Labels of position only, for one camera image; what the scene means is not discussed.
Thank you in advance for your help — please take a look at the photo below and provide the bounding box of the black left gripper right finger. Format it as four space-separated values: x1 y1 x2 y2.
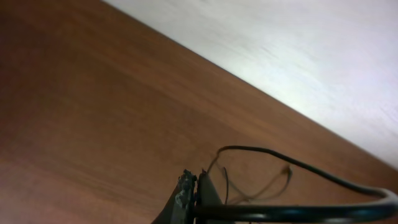
196 170 224 224

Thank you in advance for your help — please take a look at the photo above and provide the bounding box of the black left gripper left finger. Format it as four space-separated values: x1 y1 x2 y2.
152 169 197 224

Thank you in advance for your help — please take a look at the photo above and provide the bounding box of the black cable bundle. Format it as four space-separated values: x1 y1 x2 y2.
194 145 398 224

